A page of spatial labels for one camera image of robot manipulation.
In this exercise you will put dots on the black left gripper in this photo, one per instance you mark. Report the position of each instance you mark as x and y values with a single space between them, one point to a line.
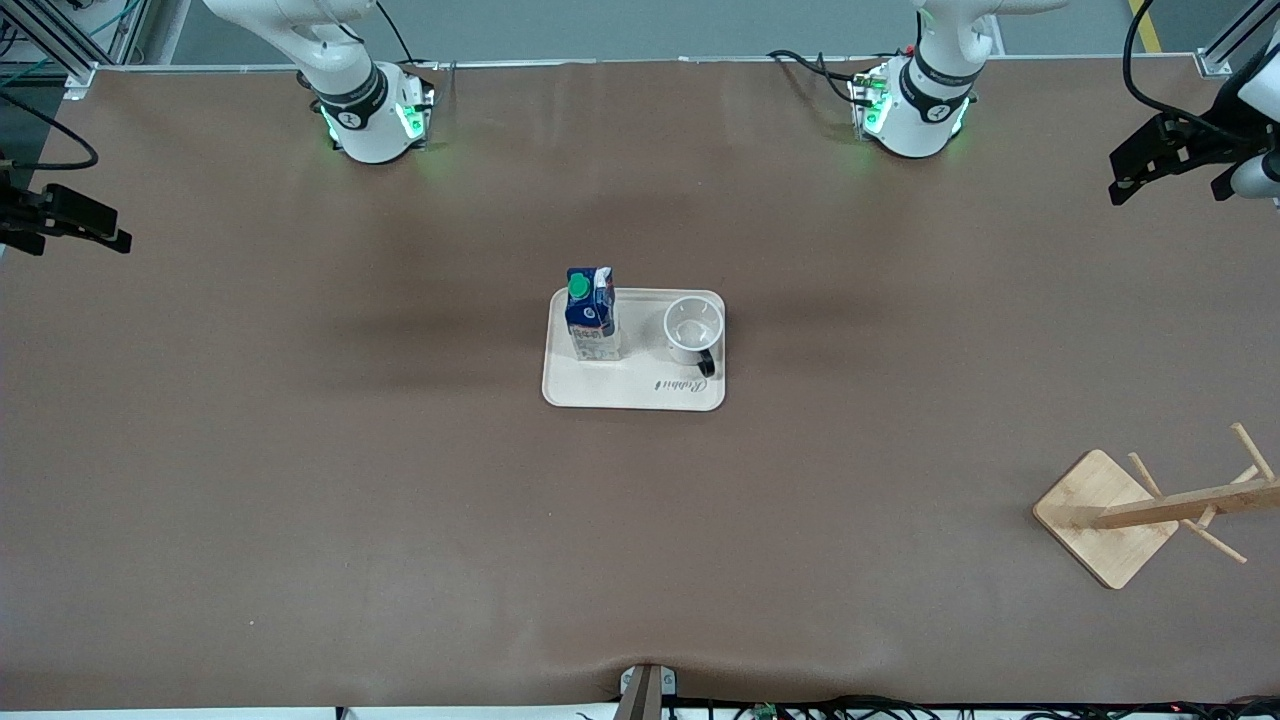
1203 142

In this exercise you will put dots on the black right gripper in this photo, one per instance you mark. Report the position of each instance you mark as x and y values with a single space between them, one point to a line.
12 212

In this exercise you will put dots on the blue white milk carton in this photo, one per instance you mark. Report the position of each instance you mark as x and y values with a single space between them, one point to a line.
590 315

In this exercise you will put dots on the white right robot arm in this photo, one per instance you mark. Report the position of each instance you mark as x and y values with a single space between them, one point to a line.
365 130

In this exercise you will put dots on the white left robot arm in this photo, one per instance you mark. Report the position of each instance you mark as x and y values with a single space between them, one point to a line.
915 125

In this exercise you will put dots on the wooden cup rack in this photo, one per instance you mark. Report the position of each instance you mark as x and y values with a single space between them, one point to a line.
1100 520

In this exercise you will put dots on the cream plastic tray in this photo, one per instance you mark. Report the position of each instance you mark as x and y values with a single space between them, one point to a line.
640 385

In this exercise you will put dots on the aluminium frame profile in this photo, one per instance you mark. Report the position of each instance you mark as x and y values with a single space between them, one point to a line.
60 50
1235 45

